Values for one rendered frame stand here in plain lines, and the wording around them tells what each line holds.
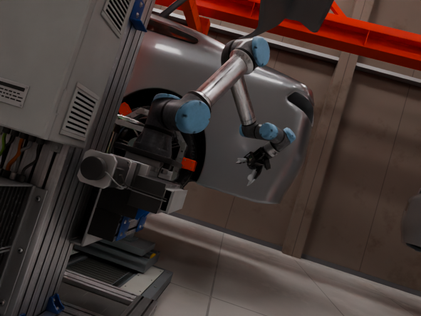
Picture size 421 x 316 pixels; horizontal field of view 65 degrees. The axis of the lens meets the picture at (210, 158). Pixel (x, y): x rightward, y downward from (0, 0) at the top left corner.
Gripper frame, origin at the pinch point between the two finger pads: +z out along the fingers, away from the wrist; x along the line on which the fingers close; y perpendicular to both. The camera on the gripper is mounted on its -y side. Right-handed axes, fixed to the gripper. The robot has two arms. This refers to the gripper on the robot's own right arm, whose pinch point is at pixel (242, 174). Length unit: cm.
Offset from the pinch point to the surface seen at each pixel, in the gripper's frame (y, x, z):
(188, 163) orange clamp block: -7, -35, 35
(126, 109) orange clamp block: 23, -82, 46
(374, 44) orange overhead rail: -277, -188, -115
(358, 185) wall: -461, -103, 35
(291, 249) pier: -388, -49, 171
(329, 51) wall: -400, -320, -69
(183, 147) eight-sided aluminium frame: -4, -45, 32
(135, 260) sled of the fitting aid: 3, 3, 95
